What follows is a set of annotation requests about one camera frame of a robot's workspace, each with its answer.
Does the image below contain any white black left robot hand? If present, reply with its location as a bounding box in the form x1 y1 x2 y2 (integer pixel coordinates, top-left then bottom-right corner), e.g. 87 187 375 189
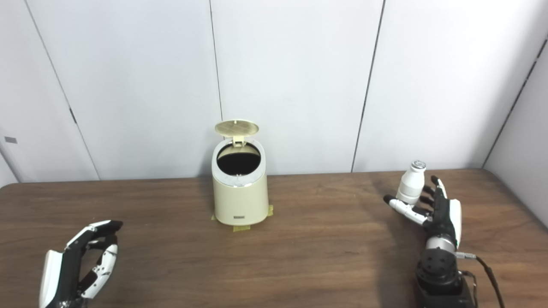
39 220 124 308

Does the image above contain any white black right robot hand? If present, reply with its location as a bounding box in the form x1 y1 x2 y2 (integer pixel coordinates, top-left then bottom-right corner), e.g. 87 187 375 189
383 175 463 249

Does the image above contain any small white plastic bottle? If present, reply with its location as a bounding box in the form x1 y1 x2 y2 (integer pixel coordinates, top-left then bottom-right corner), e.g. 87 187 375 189
396 160 427 205

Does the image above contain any cream-colored bin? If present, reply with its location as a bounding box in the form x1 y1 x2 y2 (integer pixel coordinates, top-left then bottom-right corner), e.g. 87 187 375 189
211 119 269 226

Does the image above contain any cream round bin lid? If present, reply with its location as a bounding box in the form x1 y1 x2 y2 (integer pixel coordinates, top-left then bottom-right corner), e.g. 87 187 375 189
214 119 260 148

